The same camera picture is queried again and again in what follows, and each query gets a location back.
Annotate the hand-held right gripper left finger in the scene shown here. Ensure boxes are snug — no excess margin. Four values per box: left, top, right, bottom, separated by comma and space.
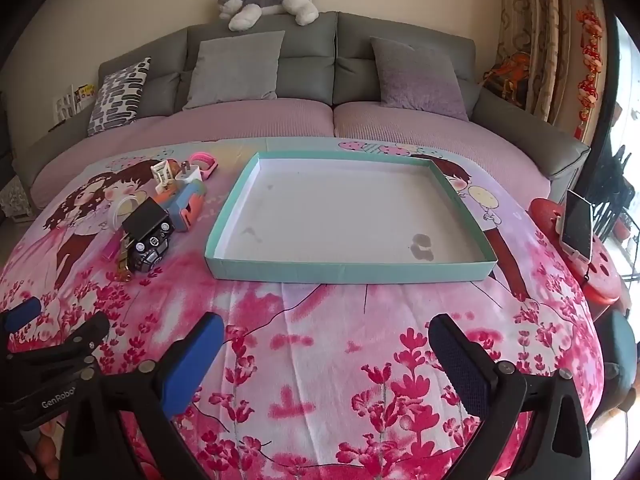
62, 312, 225, 480

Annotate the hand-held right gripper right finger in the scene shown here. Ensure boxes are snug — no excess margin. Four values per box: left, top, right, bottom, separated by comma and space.
428, 314, 593, 480

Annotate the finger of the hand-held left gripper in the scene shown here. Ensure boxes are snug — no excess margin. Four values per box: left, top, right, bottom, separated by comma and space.
0, 296, 42, 333
0, 311, 111, 376

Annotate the gold lighter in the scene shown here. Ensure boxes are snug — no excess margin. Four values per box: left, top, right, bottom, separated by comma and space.
112, 237, 136, 281

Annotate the black toy car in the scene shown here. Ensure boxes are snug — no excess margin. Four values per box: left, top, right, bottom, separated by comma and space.
127, 230, 174, 276

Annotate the white oval device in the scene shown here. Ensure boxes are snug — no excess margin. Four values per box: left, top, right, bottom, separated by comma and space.
111, 195, 139, 221

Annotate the teal cardboard tray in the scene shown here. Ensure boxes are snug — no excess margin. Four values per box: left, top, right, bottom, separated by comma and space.
204, 151, 497, 283

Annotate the grey speckled box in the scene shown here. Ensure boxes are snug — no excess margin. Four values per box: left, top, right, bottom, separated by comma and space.
0, 180, 36, 221

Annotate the printed cartoon blanket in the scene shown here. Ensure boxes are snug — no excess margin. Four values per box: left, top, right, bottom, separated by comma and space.
0, 136, 606, 480

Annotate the orange and blue eraser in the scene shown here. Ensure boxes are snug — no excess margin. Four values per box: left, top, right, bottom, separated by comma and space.
155, 180, 206, 233

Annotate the dark round stool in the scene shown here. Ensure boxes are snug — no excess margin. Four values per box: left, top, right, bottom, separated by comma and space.
590, 310, 640, 421

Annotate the red round stool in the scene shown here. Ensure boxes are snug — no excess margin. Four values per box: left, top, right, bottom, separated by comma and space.
529, 197, 623, 306

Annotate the smartphone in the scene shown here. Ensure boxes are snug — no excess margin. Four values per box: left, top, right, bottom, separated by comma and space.
560, 190, 596, 261

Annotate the white plastic clip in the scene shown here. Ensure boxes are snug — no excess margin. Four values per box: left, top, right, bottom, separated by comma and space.
150, 159, 174, 192

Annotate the white charger plug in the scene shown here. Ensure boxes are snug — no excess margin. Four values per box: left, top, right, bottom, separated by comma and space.
175, 160, 204, 184

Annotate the stack of magazines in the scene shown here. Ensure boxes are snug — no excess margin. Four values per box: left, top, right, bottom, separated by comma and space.
52, 82, 97, 123

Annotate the black white patterned cushion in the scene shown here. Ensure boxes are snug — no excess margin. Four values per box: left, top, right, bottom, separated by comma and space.
87, 56, 152, 137

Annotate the black metal rack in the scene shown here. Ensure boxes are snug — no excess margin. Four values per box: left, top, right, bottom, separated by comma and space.
595, 145, 636, 241

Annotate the orange bag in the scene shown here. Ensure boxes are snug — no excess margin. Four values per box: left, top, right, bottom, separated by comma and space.
482, 52, 530, 111

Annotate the purple grey cushion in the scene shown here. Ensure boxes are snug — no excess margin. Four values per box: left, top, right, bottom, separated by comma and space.
370, 36, 471, 122

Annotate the red hanging ornament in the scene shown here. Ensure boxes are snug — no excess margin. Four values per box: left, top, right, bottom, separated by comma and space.
574, 7, 603, 141

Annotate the beige patterned curtain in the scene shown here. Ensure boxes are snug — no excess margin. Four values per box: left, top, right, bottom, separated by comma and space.
497, 0, 608, 126

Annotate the grey sofa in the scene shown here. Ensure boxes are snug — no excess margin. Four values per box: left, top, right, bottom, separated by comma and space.
10, 10, 593, 211

